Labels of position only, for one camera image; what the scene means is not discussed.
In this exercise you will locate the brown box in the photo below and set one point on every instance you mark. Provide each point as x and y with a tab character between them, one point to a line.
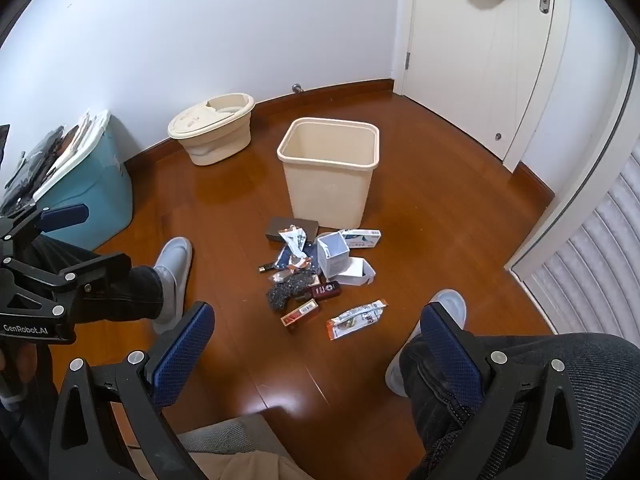
280	227

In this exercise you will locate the blue packet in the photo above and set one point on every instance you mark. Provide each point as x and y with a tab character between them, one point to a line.
287	259

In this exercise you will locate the red cardboard box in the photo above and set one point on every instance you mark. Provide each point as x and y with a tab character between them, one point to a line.
300	314

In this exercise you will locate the grey fabric cushion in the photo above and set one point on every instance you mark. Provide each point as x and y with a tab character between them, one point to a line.
230	435

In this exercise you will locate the white wardrobe door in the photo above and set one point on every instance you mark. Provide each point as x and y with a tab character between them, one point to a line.
590	150

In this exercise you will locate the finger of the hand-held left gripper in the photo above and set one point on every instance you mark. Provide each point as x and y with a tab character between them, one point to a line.
100	266
65	216

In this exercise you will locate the grey steel wool pad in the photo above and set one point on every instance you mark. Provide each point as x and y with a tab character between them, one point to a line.
287	292

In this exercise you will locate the person's right leg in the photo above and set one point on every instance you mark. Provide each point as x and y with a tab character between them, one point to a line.
590	360

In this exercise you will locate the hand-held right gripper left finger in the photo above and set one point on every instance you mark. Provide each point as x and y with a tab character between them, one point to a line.
182	352

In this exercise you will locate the white and orange snack wrapper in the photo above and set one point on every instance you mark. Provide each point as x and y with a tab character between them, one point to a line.
357	319

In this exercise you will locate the grey ribbed panel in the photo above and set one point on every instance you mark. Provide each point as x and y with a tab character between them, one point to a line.
595	270

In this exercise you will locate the stack of white papers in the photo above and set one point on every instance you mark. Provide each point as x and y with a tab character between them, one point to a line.
82	135

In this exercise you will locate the black lighter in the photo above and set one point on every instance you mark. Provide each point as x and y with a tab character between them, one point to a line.
266	267

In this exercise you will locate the dark red small box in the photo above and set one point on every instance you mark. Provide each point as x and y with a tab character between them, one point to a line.
325	291

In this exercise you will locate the person's left leg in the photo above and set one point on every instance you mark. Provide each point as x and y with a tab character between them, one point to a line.
135	292

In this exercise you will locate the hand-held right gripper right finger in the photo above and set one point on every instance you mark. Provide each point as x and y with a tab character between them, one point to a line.
450	355

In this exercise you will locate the beige plastic trash bin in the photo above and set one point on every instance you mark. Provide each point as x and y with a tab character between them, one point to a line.
327	180

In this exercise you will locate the black items on storage box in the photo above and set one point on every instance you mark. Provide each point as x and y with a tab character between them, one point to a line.
30	165

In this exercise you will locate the person's right grey slipper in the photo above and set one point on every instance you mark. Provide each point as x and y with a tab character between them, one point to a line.
447	302

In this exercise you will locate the person's leg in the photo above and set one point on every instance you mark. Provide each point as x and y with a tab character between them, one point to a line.
590	360
135	292

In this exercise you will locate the white cube box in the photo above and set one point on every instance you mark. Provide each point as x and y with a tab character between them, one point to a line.
334	257

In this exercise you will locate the beige mop bucket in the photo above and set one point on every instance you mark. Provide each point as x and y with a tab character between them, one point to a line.
212	127

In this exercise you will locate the blue plastic storage box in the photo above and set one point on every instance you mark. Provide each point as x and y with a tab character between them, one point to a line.
95	185

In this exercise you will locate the person's left grey slipper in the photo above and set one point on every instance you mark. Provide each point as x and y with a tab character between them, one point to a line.
172	272

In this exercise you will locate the white carton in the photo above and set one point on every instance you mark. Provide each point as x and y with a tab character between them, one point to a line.
355	270

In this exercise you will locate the person's grey slipper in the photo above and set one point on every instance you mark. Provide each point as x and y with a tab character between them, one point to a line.
172	272
447	302

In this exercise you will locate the white and blue medicine box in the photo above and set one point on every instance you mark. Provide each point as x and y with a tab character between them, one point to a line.
362	238

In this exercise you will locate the person's left hand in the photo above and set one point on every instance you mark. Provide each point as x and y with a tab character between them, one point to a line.
20	362

